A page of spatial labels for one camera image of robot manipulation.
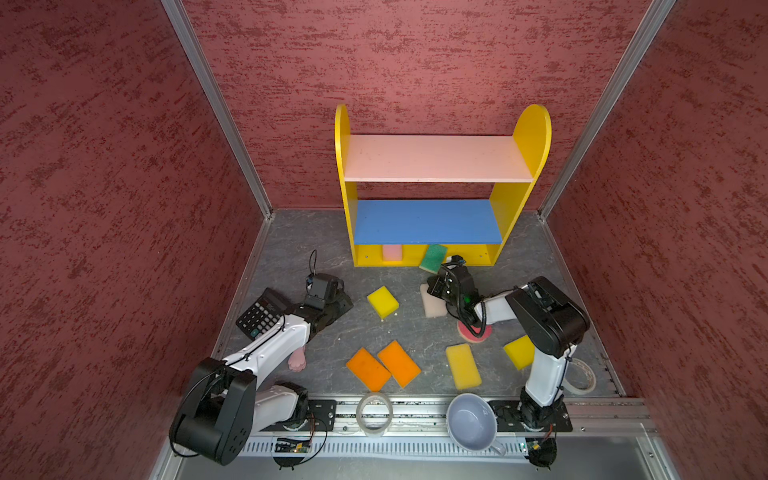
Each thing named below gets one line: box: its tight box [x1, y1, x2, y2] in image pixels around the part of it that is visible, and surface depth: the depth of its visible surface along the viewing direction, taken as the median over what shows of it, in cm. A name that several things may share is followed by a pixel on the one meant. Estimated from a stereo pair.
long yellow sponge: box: [446, 343, 482, 390], surface depth 83 cm
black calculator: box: [235, 288, 288, 340], surface depth 93 cm
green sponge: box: [419, 244, 448, 275], surface depth 106 cm
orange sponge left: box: [346, 347, 392, 392], surface depth 83 cm
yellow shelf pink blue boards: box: [335, 105, 552, 267], surface depth 83 cm
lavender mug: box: [446, 393, 506, 456], surface depth 72 cm
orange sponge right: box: [377, 340, 422, 389], surface depth 83 cm
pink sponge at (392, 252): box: [382, 244, 403, 262], surface depth 106 cm
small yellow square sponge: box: [367, 285, 400, 320], surface depth 96 cm
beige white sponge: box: [420, 283, 448, 318], surface depth 92 cm
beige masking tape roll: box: [563, 358, 597, 395], surface depth 82 cm
